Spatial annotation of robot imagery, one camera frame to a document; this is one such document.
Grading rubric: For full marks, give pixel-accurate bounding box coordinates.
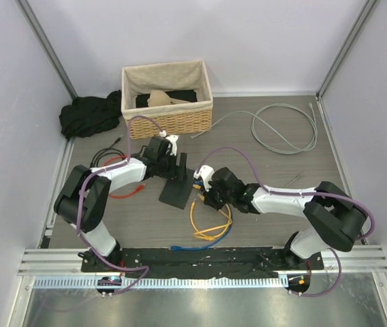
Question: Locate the yellow ethernet cable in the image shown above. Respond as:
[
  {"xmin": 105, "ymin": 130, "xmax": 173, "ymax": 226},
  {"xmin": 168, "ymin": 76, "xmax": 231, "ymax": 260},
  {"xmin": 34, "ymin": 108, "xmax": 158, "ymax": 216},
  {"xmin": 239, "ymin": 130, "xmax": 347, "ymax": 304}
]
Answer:
[
  {"xmin": 189, "ymin": 199, "xmax": 232, "ymax": 241},
  {"xmin": 193, "ymin": 182, "xmax": 206, "ymax": 202}
]

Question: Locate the black network switch box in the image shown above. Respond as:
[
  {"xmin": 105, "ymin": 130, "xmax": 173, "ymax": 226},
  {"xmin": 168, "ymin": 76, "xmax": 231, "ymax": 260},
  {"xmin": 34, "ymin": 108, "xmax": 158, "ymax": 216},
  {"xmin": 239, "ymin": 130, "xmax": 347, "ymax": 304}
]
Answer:
[{"xmin": 159, "ymin": 169, "xmax": 194, "ymax": 210}]

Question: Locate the blue ethernet cable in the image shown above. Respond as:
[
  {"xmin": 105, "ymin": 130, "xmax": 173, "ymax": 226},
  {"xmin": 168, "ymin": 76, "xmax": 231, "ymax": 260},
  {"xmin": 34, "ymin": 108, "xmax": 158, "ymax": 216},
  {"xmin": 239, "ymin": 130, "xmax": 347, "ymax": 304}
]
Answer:
[{"xmin": 170, "ymin": 204, "xmax": 234, "ymax": 252}]

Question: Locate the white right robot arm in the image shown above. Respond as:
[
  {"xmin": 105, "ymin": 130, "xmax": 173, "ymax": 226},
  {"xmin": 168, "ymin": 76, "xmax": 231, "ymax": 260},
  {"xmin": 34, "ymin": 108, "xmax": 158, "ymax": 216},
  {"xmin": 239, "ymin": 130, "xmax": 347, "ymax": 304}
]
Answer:
[{"xmin": 194, "ymin": 166, "xmax": 369, "ymax": 269}]

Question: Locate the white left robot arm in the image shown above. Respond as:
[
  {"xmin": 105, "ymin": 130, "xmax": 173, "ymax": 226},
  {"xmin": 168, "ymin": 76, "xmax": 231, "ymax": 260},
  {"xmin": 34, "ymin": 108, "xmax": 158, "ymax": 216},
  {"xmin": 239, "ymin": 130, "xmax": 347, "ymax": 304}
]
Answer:
[{"xmin": 54, "ymin": 135, "xmax": 193, "ymax": 272}]

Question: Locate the wicker basket with liner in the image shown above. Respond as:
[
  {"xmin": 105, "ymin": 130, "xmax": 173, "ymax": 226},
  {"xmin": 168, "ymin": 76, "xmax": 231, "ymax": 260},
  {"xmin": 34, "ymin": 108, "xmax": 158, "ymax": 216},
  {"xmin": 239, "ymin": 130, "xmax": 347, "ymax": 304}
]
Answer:
[{"xmin": 121, "ymin": 60, "xmax": 213, "ymax": 139}]

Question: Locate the beige object in basket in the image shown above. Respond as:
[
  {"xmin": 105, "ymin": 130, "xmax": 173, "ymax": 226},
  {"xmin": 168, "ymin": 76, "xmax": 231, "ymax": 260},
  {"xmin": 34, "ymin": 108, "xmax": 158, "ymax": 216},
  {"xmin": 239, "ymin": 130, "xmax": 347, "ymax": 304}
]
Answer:
[{"xmin": 147, "ymin": 90, "xmax": 189, "ymax": 107}]

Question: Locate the black cloth in basket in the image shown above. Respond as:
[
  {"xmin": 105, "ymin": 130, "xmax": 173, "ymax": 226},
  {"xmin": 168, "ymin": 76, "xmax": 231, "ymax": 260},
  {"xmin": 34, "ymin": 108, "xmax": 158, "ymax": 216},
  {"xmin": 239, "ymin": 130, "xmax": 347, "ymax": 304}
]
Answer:
[{"xmin": 135, "ymin": 90, "xmax": 198, "ymax": 108}]

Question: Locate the black cloth pile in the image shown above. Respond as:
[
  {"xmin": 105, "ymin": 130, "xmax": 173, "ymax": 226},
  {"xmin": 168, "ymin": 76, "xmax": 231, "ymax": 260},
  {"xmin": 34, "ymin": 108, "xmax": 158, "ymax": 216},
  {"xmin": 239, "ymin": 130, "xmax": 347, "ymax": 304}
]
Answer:
[{"xmin": 59, "ymin": 90, "xmax": 122, "ymax": 140}]

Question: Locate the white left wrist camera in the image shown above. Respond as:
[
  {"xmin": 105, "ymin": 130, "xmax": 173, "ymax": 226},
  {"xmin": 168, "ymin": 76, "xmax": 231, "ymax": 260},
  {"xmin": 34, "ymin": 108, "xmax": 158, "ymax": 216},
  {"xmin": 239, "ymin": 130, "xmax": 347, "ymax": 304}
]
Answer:
[{"xmin": 159, "ymin": 130, "xmax": 179, "ymax": 156}]

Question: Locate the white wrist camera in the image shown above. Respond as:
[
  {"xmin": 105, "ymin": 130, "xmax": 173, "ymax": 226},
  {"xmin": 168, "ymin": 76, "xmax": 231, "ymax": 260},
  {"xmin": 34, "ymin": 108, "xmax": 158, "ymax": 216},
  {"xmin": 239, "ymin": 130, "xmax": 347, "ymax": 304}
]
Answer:
[
  {"xmin": 159, "ymin": 130, "xmax": 179, "ymax": 156},
  {"xmin": 193, "ymin": 165, "xmax": 215, "ymax": 191}
]

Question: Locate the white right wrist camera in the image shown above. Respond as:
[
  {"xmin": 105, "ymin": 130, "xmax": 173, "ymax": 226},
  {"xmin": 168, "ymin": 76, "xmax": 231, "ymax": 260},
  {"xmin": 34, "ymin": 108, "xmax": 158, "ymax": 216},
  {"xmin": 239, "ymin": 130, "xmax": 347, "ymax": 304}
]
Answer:
[{"xmin": 193, "ymin": 165, "xmax": 215, "ymax": 191}]

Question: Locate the red ethernet cable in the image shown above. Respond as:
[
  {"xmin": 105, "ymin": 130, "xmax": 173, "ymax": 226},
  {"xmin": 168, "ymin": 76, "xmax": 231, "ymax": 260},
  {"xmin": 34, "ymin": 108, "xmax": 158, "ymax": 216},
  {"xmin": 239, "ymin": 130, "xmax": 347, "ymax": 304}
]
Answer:
[{"xmin": 103, "ymin": 156, "xmax": 146, "ymax": 199}]

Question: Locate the black ethernet cable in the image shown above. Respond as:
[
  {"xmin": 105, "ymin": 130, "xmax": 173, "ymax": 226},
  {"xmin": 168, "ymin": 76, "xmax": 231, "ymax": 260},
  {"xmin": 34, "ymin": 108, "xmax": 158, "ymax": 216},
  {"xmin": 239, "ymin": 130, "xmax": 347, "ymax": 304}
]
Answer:
[{"xmin": 90, "ymin": 134, "xmax": 129, "ymax": 166}]

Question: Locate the long grey ethernet cable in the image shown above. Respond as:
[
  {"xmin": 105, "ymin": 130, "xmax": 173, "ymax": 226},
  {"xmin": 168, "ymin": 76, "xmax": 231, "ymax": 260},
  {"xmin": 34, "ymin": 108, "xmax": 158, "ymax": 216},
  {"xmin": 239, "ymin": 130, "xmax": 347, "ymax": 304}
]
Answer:
[{"xmin": 191, "ymin": 102, "xmax": 318, "ymax": 155}]

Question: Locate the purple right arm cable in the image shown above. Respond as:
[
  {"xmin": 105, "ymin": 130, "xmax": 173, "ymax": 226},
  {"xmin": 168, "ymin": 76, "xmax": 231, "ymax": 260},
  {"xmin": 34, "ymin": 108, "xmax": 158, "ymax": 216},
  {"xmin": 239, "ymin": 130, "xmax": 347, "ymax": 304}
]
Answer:
[{"xmin": 196, "ymin": 146, "xmax": 377, "ymax": 297}]

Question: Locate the aluminium front rail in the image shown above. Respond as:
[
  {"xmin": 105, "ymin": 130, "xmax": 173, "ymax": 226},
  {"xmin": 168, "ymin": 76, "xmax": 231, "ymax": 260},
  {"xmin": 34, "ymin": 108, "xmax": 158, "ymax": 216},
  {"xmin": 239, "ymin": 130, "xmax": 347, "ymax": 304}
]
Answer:
[{"xmin": 18, "ymin": 245, "xmax": 387, "ymax": 292}]

